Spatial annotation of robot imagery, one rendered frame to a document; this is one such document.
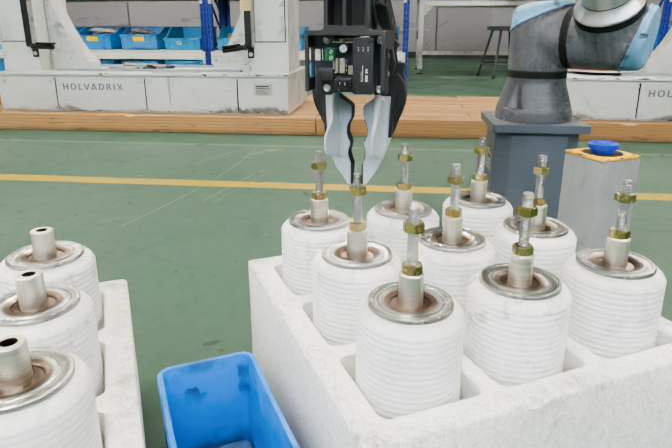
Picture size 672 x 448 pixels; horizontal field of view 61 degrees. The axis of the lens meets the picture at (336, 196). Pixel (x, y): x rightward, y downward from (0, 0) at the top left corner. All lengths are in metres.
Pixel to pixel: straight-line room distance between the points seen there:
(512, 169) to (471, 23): 7.88
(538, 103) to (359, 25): 0.72
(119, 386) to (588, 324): 0.45
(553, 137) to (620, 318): 0.63
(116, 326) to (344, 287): 0.25
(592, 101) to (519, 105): 1.58
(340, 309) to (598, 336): 0.26
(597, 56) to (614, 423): 0.71
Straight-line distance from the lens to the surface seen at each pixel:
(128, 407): 0.55
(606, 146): 0.86
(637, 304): 0.63
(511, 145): 1.18
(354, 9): 0.52
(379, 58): 0.51
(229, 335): 0.97
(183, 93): 2.83
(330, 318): 0.60
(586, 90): 2.76
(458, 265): 0.62
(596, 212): 0.86
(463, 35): 9.02
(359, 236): 0.59
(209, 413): 0.73
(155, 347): 0.97
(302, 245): 0.68
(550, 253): 0.70
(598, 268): 0.63
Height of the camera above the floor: 0.49
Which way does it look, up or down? 17 degrees down
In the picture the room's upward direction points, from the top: straight up
